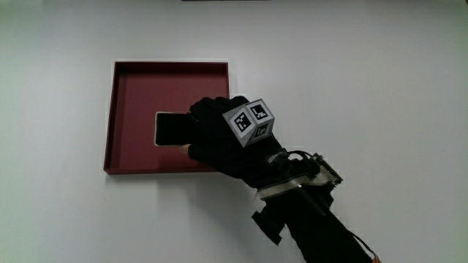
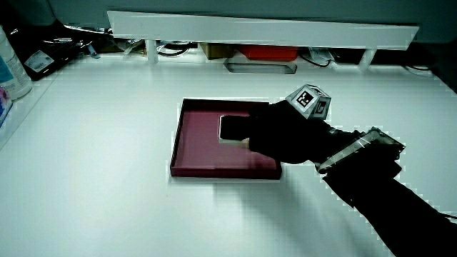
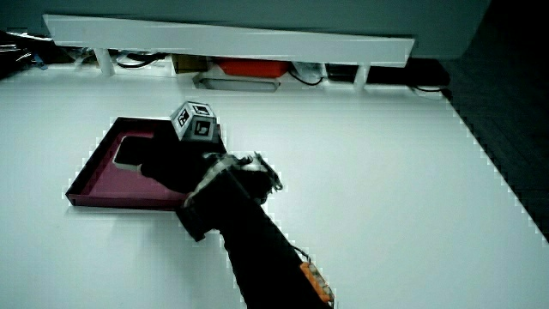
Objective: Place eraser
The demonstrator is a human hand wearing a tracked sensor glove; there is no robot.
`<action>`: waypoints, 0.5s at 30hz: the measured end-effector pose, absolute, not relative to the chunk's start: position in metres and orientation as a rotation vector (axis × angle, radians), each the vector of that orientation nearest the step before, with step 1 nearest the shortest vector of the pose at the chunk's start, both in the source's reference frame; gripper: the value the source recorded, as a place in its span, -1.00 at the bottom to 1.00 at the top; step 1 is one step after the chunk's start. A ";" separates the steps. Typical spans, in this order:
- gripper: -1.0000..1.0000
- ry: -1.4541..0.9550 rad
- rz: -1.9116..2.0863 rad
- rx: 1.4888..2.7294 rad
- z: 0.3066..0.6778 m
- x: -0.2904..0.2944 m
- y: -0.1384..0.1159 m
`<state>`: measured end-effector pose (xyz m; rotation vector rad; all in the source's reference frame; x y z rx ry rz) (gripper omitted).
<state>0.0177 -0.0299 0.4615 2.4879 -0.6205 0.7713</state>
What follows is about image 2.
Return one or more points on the brown cardboard box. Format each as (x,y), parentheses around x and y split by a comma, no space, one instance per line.
(216,50)

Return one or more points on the pink and blue packet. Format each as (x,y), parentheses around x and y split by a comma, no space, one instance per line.
(3,105)

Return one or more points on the black bag with white label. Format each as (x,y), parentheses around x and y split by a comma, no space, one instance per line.
(43,46)

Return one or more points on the person's right hand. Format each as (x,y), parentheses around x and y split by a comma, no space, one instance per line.
(282,135)

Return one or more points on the person's right forearm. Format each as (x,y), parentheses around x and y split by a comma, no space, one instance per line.
(392,207)

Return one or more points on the orange box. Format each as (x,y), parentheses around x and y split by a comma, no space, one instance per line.
(267,52)

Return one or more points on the white desk shelf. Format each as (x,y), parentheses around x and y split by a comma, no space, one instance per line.
(257,32)

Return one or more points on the dark red tray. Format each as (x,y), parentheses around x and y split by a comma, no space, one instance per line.
(200,150)

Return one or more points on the white plastic bottle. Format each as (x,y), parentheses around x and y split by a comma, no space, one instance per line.
(12,75)

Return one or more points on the black eraser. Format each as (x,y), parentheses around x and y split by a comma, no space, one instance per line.
(232,128)

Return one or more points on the clear plastic tray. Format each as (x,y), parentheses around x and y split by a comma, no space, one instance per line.
(260,68)

